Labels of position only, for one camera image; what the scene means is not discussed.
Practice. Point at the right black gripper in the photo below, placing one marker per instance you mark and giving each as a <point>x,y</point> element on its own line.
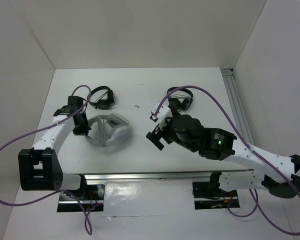
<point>154,137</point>

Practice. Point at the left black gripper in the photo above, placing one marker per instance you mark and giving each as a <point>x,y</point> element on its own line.
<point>84,130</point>

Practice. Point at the white over-ear headphones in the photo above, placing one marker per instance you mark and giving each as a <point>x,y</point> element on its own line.
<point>112,129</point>

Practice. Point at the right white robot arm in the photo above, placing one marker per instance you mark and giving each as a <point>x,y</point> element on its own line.
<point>266,171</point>

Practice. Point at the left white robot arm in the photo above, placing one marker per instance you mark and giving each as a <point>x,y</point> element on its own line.
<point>39,167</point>

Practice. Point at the black headphones left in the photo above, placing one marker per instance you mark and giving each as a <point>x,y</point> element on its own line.
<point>105,101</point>

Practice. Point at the black headphones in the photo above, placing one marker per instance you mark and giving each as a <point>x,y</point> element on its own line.
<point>105,101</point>
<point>179,102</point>

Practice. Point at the black headphones right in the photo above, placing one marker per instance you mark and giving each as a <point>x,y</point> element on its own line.
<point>179,102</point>

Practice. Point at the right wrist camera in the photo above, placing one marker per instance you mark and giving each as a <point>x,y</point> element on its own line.
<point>159,114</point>

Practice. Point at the aluminium front rail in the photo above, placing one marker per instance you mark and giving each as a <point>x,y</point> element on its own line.
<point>148,176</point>

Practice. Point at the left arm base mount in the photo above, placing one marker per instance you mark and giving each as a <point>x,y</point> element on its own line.
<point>92,199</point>

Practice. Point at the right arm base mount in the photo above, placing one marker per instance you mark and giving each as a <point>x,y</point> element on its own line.
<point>210,199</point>

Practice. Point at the aluminium side rail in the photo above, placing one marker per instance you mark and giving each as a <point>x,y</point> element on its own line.
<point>239,115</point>

